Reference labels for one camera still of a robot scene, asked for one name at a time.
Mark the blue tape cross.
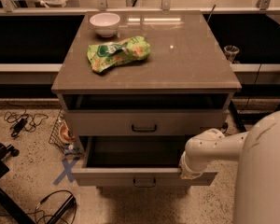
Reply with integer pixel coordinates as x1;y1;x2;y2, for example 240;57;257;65
53;157;79;186

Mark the wire basket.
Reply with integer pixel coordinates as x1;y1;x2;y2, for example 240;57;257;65
49;111;81;156

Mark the grey drawer cabinet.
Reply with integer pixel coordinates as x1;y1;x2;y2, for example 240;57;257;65
51;10;243;190

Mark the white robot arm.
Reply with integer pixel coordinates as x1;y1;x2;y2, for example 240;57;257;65
179;111;280;224

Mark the grey drawer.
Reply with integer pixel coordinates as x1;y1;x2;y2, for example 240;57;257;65
63;110;228;136
72;135;217;188

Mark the black table leg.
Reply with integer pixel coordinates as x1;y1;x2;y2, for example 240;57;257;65
229;102;246;133

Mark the green chip bag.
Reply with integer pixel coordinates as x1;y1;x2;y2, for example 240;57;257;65
87;35;151;74

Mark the black office chair base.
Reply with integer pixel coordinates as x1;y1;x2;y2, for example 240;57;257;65
0;143;35;224

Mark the clear glass cup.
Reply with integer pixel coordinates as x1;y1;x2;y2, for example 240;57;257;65
224;45;240;63

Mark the black power adapter with cable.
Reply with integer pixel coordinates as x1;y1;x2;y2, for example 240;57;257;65
4;105;49;138

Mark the black stand with cables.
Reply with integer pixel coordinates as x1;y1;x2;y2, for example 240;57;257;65
33;189;77;224

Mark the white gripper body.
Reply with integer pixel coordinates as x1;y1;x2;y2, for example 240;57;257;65
179;152;205;180

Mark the white ceramic bowl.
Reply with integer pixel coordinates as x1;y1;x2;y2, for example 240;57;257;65
90;12;120;37

